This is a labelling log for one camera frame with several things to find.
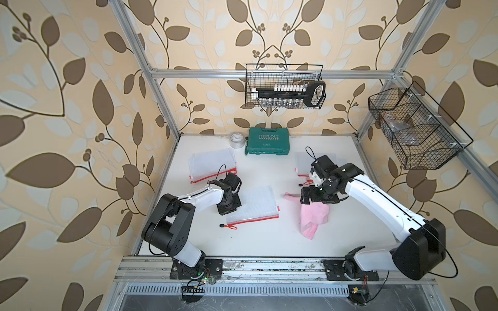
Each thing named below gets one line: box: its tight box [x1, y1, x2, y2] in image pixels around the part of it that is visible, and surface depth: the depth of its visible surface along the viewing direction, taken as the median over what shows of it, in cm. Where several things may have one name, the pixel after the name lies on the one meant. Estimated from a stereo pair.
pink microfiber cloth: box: [283, 192, 331, 240], surface depth 81 cm
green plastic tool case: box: [247, 126, 290, 155], surface depth 114 cm
